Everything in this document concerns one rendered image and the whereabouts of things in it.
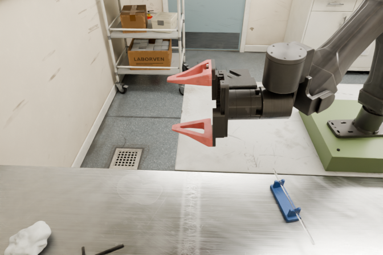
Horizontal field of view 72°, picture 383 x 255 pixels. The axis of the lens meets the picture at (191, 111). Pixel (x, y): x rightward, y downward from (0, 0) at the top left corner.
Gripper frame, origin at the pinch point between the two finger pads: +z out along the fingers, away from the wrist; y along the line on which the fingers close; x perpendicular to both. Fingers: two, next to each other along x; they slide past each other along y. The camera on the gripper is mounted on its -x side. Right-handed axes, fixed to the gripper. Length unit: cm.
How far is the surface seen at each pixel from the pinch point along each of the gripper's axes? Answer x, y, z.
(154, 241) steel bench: 5.9, -30.7, 6.3
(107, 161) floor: -104, -105, 67
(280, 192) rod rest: -6.8, -29.6, -23.8
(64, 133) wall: -94, -72, 85
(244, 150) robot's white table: -21.8, -28.4, -16.9
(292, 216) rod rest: -0.3, -30.3, -25.0
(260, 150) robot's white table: -22.0, -28.7, -21.5
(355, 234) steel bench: 3, -33, -38
